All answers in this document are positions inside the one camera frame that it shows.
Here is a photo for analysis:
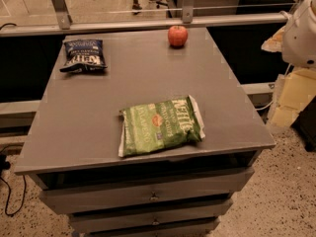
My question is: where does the metal railing frame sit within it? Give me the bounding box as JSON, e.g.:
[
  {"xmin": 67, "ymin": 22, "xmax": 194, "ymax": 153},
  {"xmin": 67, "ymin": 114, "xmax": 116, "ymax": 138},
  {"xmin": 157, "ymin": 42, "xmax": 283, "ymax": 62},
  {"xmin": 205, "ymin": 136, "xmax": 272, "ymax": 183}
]
[{"xmin": 0, "ymin": 0, "xmax": 303, "ymax": 37}]

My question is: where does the dark blue chip bag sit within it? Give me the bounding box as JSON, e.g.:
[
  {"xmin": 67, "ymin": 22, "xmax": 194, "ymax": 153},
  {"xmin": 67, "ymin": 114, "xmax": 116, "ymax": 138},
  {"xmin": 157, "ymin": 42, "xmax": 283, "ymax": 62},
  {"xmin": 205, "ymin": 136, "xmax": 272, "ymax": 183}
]
[{"xmin": 59, "ymin": 39, "xmax": 107, "ymax": 73}]

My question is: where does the grey drawer cabinet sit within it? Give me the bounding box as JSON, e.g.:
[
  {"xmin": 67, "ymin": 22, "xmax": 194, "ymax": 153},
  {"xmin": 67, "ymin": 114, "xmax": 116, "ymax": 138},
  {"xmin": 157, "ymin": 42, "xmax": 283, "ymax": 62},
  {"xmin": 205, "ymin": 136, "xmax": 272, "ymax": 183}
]
[{"xmin": 15, "ymin": 28, "xmax": 275, "ymax": 237}]

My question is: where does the green jalapeno chip bag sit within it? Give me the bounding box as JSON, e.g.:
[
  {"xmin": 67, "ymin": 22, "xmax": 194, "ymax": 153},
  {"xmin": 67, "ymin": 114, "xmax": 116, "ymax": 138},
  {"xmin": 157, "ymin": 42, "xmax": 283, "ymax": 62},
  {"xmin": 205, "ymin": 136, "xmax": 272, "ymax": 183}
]
[{"xmin": 118, "ymin": 96, "xmax": 205, "ymax": 157}]

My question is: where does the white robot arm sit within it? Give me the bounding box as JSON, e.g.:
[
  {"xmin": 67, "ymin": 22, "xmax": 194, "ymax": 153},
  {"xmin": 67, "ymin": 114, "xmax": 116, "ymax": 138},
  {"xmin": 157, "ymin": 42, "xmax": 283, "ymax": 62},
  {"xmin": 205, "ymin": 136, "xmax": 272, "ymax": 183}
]
[{"xmin": 281, "ymin": 0, "xmax": 316, "ymax": 68}]

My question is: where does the white cable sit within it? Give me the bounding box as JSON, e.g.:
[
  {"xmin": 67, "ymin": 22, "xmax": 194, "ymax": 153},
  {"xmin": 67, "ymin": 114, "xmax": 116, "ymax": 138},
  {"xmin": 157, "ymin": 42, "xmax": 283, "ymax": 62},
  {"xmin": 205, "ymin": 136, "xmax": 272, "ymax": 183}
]
[{"xmin": 255, "ymin": 62, "xmax": 292, "ymax": 112}]

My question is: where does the red apple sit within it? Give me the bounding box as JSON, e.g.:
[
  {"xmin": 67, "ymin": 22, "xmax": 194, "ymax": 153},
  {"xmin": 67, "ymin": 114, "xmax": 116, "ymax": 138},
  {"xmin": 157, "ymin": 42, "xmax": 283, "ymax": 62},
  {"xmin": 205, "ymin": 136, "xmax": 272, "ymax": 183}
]
[{"xmin": 168, "ymin": 26, "xmax": 188, "ymax": 47}]

